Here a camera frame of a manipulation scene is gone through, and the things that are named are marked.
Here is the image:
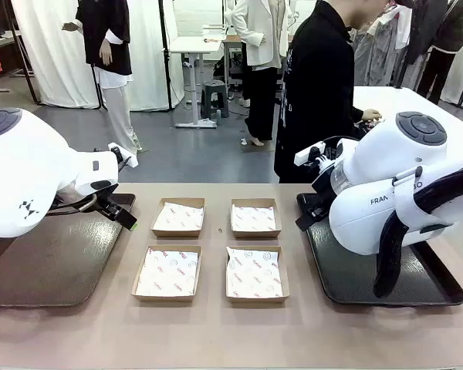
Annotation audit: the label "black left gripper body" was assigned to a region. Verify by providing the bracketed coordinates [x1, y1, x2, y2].
[95, 192, 123, 221]

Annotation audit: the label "mannequin in black top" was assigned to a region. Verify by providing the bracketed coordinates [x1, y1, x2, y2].
[61, 0, 142, 157]

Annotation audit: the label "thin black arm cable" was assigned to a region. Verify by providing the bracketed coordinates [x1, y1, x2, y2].
[46, 192, 100, 217]

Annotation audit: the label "white standing desk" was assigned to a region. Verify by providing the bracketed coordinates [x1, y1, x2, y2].
[168, 36, 227, 130]

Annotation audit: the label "grey plastic stool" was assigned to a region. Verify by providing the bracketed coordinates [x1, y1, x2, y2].
[200, 79, 231, 119]

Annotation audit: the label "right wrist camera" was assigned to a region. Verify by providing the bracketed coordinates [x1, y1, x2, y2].
[294, 141, 327, 167]

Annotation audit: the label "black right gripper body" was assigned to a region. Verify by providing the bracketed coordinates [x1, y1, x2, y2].
[310, 168, 339, 217]

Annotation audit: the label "person's black shirt torso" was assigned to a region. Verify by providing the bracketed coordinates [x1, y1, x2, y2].
[273, 0, 366, 184]

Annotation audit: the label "large black plastic tray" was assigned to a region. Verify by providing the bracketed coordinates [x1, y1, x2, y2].
[296, 191, 463, 308]

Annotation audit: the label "black light stand pole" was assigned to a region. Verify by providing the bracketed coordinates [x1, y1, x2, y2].
[157, 0, 174, 113]

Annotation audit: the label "grey hanging garments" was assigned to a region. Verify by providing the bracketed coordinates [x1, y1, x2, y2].
[353, 7, 410, 89]

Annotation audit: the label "figure in white blazer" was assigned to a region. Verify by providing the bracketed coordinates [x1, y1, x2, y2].
[231, 0, 290, 147]

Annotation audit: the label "large brown plastic tray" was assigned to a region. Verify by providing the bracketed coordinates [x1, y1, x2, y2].
[0, 192, 137, 308]

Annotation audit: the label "mannequin in dark coat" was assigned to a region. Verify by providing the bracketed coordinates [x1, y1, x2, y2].
[404, 0, 463, 107]

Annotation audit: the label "white printed paper liner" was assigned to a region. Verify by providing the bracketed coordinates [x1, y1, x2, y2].
[154, 200, 204, 231]
[231, 203, 277, 232]
[226, 247, 285, 298]
[135, 248, 200, 297]

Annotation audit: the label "large white table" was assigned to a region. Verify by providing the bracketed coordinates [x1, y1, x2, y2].
[353, 85, 463, 163]

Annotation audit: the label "white curtain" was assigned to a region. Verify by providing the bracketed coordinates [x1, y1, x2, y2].
[11, 0, 182, 113]

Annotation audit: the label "brown cardboard food box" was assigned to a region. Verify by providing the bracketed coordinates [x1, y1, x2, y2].
[230, 197, 282, 239]
[130, 244, 203, 302]
[150, 197, 206, 238]
[225, 245, 290, 304]

